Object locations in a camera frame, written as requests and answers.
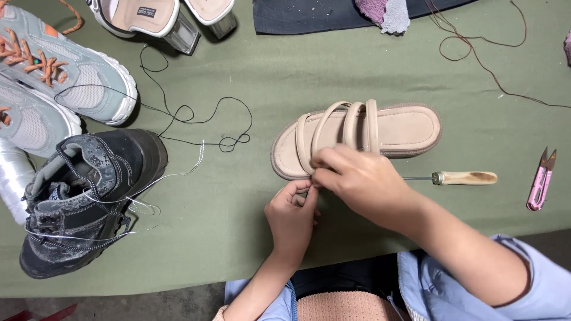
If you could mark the person's right hand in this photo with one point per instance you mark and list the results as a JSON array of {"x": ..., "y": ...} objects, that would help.
[{"x": 363, "y": 182}]

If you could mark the person's left hand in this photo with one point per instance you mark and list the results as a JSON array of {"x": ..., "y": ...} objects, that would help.
[{"x": 290, "y": 218}]

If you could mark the person's right fingers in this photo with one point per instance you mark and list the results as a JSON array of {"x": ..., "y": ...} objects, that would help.
[{"x": 323, "y": 167}]

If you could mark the green table cloth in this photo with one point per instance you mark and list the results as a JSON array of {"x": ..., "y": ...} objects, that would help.
[{"x": 285, "y": 67}]

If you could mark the pink knitted top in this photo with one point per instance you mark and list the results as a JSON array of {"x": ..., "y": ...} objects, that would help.
[{"x": 348, "y": 306}]

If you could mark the black thread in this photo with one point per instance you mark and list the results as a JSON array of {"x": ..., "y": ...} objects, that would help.
[{"x": 187, "y": 116}]

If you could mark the dark rubber sheet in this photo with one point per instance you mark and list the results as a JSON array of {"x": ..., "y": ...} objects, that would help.
[{"x": 312, "y": 15}]

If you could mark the clear nylon thread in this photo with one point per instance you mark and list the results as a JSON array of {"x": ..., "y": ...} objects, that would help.
[{"x": 147, "y": 187}]

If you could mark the white clear heeled sandal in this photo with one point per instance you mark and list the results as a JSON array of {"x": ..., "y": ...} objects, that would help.
[
  {"x": 216, "y": 13},
  {"x": 142, "y": 20}
]

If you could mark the brown thread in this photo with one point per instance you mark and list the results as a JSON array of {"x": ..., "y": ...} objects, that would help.
[{"x": 481, "y": 44}]

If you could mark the person's light blue jacket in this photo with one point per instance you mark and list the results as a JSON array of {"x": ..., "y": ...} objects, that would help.
[{"x": 490, "y": 285}]

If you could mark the pink thread snips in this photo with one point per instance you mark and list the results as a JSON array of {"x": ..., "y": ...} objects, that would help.
[{"x": 540, "y": 180}]

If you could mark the black worn boot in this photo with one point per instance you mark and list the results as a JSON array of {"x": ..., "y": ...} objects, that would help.
[{"x": 84, "y": 200}]

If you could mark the purple scrap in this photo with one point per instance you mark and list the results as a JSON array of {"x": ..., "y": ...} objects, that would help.
[{"x": 567, "y": 47}]

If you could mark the grey sneaker with orange laces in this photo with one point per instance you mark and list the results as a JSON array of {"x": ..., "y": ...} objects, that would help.
[
  {"x": 67, "y": 67},
  {"x": 31, "y": 122}
]

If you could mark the spool of clear thread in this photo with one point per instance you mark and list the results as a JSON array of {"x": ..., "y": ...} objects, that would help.
[{"x": 13, "y": 178}]

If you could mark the red object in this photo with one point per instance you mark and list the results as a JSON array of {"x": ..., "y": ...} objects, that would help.
[{"x": 40, "y": 313}]

